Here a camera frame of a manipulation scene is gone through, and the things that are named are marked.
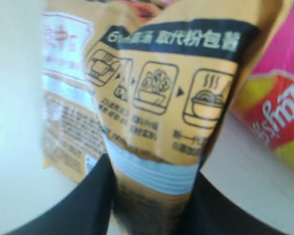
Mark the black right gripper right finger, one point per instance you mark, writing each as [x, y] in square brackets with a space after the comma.
[248, 210]

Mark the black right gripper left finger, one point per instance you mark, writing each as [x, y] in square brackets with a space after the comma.
[85, 211]

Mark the orange noodle packet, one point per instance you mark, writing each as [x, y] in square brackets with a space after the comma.
[148, 84]

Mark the pink Lays chips can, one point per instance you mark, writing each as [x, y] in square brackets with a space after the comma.
[266, 102]

